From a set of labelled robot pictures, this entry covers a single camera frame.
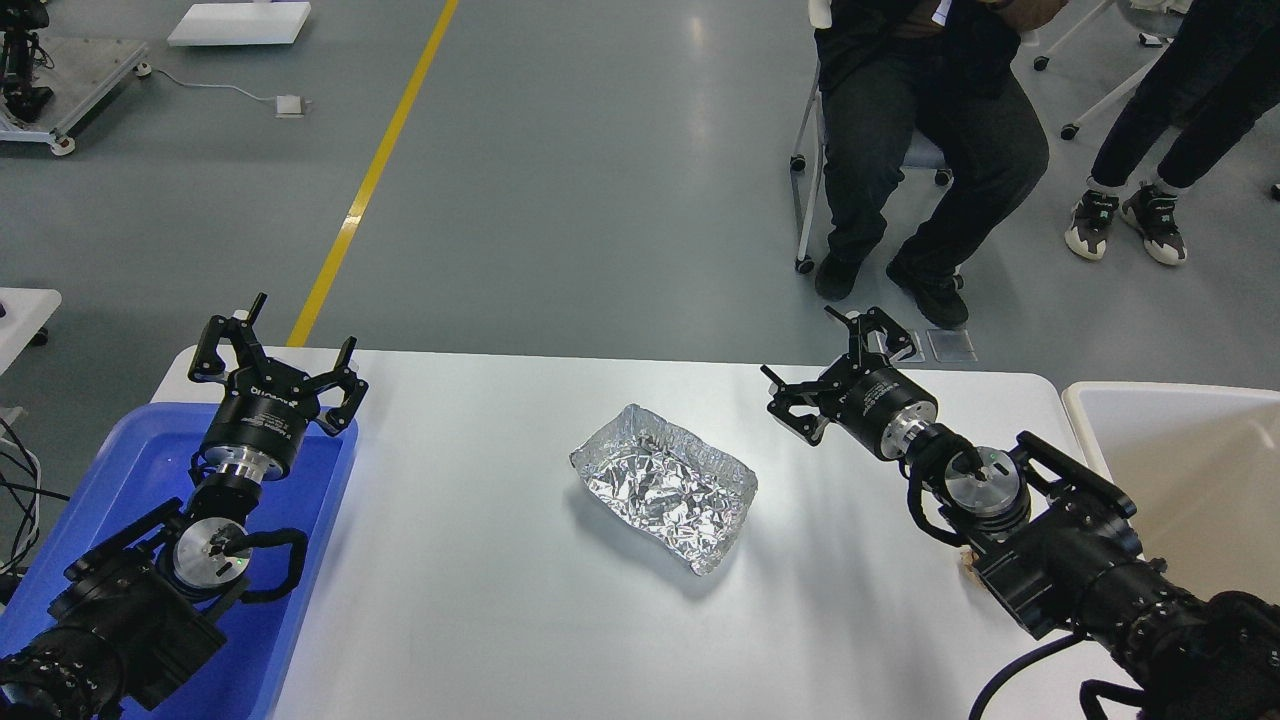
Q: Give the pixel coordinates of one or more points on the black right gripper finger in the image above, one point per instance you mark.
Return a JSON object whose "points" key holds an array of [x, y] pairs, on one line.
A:
{"points": [[806, 408], [862, 353]]}

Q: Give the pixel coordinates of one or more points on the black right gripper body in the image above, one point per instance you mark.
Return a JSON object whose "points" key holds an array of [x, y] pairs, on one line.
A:
{"points": [[884, 411]]}

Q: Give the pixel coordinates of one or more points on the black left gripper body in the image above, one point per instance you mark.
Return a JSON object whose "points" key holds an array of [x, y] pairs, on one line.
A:
{"points": [[261, 413]]}

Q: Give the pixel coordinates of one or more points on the aluminium foil tray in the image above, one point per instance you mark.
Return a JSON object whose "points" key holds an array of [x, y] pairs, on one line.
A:
{"points": [[664, 481]]}

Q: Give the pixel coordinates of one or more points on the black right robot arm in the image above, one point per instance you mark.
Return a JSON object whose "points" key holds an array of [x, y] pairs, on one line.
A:
{"points": [[1051, 540]]}

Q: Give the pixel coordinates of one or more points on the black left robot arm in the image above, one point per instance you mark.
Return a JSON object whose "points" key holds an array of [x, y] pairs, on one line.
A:
{"points": [[140, 614]]}

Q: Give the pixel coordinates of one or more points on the left clear floor plate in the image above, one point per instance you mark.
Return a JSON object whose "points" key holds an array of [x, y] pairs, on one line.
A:
{"points": [[910, 351]]}

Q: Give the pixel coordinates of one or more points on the clear floor plate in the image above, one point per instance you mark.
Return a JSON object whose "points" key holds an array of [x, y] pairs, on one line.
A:
{"points": [[910, 351], [951, 347]]}

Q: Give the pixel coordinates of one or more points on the right clear floor plate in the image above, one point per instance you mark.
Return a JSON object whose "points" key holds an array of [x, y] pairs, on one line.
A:
{"points": [[951, 347]]}

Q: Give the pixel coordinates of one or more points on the crumpled brown paper ball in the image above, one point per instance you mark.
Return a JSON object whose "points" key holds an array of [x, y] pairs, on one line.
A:
{"points": [[968, 566]]}

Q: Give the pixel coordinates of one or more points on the grey office chair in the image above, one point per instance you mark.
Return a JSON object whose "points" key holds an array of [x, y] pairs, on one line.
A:
{"points": [[808, 158]]}

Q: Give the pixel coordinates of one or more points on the white side table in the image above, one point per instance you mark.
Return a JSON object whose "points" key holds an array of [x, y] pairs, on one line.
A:
{"points": [[26, 312]]}

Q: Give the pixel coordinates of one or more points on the wheeled metal platform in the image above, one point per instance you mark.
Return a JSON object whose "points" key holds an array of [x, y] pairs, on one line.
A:
{"points": [[51, 83]]}

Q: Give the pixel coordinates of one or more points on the white plastic bin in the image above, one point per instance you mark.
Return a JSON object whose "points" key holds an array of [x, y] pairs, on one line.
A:
{"points": [[1202, 465]]}

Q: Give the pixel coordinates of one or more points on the white chair base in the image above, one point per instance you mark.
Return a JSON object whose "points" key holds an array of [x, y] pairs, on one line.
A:
{"points": [[1118, 40]]}

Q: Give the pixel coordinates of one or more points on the white flat board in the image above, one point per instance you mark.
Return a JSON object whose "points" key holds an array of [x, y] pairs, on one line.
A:
{"points": [[240, 24]]}

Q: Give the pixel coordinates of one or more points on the standing person dark trousers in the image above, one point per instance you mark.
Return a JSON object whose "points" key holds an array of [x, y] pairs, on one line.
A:
{"points": [[1218, 77]]}

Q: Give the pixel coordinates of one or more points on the white power adapter with cable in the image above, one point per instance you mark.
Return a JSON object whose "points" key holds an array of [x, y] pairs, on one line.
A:
{"points": [[283, 106]]}

